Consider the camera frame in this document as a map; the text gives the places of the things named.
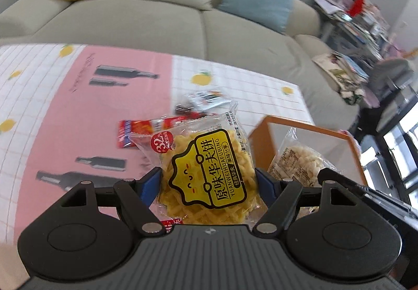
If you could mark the cluttered desk with books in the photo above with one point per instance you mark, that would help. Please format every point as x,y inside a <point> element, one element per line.
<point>359,25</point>

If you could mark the glass balcony door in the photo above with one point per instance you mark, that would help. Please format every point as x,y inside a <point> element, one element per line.
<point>395,152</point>

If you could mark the white printed snack packet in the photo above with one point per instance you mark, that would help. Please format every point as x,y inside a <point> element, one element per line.
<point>209,99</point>

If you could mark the small cola bottle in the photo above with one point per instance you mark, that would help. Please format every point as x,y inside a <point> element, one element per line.
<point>184,110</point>

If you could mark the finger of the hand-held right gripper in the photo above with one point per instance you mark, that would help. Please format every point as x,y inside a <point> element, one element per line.
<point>359,188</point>

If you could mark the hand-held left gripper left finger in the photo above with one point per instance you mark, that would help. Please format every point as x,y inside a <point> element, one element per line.
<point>152,186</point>

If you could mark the orange cardboard box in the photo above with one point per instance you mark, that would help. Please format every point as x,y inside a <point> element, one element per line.
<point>258,152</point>

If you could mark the beige fabric sofa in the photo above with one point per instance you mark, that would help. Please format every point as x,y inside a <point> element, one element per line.
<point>147,25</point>

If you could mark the grey desk chair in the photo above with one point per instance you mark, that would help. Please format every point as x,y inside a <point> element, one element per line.
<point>388,81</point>

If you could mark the red snack packet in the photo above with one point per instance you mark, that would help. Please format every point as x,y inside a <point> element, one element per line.
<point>169,225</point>
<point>140,130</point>

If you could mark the clear puffed snack packet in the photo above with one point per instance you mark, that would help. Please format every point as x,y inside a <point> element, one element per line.
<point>297,162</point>

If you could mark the stack of magazines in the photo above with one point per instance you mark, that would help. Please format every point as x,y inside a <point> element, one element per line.
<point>343,74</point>

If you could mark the yellow waffle snack packet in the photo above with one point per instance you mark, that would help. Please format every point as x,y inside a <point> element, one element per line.
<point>202,172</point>

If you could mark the red paper decoration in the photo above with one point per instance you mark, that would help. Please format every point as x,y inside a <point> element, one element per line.
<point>356,3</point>

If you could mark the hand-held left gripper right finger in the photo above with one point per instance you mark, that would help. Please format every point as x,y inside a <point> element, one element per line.
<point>264,186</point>

